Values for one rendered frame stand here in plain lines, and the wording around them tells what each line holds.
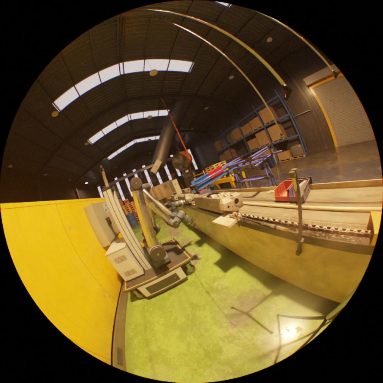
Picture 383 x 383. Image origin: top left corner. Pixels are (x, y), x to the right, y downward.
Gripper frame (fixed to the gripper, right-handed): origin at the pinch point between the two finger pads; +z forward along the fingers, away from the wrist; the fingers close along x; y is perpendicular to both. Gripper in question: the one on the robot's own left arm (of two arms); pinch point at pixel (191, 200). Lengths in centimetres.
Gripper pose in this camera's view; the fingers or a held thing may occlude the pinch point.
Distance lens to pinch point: 210.9
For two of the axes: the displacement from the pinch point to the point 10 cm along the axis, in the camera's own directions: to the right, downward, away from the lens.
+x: -3.2, 0.3, 9.5
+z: 9.2, -2.4, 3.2
